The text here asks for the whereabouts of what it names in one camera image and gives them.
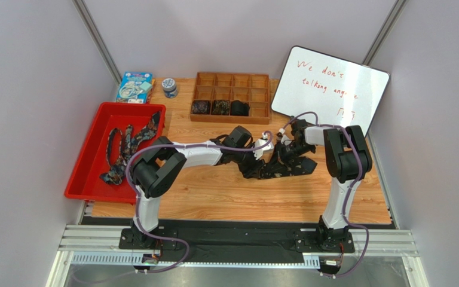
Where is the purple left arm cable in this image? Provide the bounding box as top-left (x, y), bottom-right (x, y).
top-left (124, 130), bottom-right (275, 276)

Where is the blue floral necktie in tray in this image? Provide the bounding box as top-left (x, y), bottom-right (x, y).
top-left (99, 111), bottom-right (162, 185)

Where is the plain black rolled tie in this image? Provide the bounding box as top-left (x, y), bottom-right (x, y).
top-left (230, 100), bottom-right (250, 117)

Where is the red plastic tray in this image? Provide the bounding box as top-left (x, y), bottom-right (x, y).
top-left (64, 102), bottom-right (166, 204)

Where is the dark blue rolled tie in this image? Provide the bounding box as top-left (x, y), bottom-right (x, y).
top-left (191, 100), bottom-right (212, 115)

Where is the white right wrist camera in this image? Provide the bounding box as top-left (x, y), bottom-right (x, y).
top-left (276, 128), bottom-right (293, 145)

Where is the small blue white jar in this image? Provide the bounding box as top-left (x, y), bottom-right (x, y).
top-left (161, 78), bottom-right (178, 98)

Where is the aluminium frame rail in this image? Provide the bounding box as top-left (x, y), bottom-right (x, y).
top-left (47, 220), bottom-right (428, 286)

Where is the blue picture box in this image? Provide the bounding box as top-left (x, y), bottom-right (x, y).
top-left (115, 71), bottom-right (154, 104)

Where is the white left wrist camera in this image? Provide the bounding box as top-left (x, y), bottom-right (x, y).
top-left (253, 132), bottom-right (274, 160)

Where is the whiteboard with red writing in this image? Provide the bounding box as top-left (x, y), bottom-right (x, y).
top-left (271, 45), bottom-right (391, 134)

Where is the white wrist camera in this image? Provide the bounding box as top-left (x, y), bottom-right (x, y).
top-left (276, 128), bottom-right (293, 145)
top-left (253, 132), bottom-right (274, 160)

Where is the wooden compartment organizer box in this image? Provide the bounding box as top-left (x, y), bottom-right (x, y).
top-left (189, 72), bottom-right (271, 125)

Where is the black floral necktie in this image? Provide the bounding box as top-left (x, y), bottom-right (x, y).
top-left (244, 156), bottom-right (317, 179)

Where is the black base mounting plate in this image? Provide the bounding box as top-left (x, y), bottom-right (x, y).
top-left (118, 219), bottom-right (355, 264)

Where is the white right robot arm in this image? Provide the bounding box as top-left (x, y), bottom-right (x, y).
top-left (298, 120), bottom-right (372, 251)

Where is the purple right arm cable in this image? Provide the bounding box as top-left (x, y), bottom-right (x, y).
top-left (279, 111), bottom-right (372, 279)

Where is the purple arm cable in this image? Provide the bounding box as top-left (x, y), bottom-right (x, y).
top-left (279, 111), bottom-right (372, 279)
top-left (124, 130), bottom-right (275, 276)

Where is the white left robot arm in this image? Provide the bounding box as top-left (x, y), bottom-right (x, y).
top-left (124, 126), bottom-right (271, 240)

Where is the dark patterned rolled tie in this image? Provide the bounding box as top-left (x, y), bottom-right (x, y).
top-left (210, 100), bottom-right (231, 115)

